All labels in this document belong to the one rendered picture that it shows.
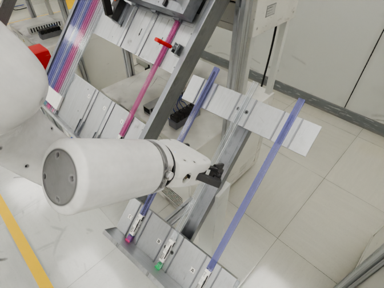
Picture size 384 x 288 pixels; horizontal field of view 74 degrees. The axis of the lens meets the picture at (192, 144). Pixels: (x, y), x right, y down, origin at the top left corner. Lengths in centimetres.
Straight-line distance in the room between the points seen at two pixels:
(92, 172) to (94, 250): 133
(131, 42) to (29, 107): 77
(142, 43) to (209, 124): 48
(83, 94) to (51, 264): 94
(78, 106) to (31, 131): 77
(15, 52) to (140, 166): 17
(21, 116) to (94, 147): 8
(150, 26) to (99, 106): 34
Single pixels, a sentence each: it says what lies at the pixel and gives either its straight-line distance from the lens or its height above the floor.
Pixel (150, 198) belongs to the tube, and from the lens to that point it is 69.
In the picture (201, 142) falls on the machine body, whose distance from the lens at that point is 111.
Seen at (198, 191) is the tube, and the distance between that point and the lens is 62.
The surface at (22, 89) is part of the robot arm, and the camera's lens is 25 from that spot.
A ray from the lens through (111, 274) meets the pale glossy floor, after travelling 152.
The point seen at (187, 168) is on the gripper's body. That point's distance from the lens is 41.
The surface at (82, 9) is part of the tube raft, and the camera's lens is 129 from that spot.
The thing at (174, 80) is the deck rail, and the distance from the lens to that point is 80.
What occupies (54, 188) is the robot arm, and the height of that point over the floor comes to 116.
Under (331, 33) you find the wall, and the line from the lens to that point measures 238.
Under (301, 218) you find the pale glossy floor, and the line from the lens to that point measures 173.
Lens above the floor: 138
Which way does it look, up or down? 44 degrees down
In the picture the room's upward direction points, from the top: straight up
